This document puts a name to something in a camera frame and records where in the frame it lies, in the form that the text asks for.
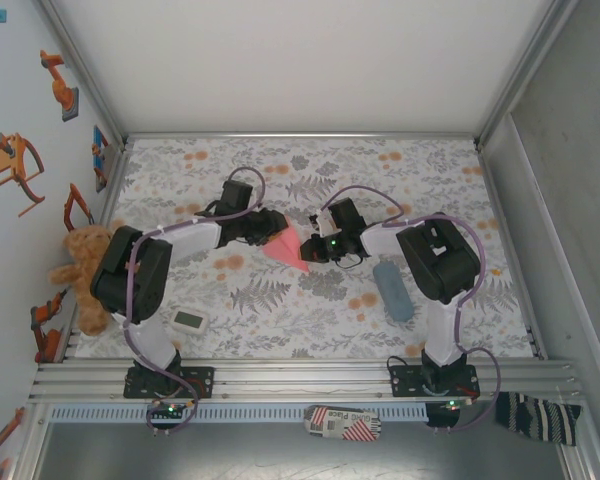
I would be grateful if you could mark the pink cloth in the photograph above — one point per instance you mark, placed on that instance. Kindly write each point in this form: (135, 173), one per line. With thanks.
(287, 250)

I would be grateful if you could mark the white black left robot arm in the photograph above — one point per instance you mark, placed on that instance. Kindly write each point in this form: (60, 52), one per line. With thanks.
(130, 280)

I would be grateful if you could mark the floral printed tablecloth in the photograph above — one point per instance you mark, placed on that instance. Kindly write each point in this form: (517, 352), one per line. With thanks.
(300, 320)

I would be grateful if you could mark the blue-grey case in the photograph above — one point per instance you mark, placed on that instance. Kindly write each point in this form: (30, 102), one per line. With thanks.
(392, 292)

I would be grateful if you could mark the white digital timer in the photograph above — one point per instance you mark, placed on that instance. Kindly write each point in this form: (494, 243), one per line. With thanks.
(190, 320)

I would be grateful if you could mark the red white printed pouch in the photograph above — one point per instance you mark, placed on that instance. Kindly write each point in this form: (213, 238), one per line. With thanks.
(342, 424)

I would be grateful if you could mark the brown teddy bear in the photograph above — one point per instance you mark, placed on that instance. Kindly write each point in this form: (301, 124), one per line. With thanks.
(77, 252)

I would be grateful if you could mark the small green-lit circuit board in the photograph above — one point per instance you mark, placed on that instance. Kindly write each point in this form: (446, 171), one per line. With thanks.
(455, 405)
(169, 409)

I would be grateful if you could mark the black white striped sock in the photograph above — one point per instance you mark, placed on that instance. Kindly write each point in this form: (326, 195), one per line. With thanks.
(535, 417)

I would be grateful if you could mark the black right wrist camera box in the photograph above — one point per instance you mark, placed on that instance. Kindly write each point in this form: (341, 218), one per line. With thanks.
(346, 215)

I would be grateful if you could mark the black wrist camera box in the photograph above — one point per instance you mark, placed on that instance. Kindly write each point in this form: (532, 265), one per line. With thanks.
(346, 215)
(237, 196)

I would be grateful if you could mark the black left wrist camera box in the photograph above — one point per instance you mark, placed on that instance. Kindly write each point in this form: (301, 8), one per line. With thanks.
(237, 196)

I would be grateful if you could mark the aluminium extrusion frame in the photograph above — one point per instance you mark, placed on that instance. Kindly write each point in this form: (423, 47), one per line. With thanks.
(300, 372)

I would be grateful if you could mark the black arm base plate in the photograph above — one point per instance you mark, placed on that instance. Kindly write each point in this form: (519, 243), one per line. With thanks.
(405, 382)
(205, 382)

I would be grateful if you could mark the blue orange machine wall sticker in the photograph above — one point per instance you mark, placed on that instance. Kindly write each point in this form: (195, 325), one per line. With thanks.
(100, 150)

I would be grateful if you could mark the orange gripper claw wall sticker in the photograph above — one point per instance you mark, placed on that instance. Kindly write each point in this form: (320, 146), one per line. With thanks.
(12, 162)

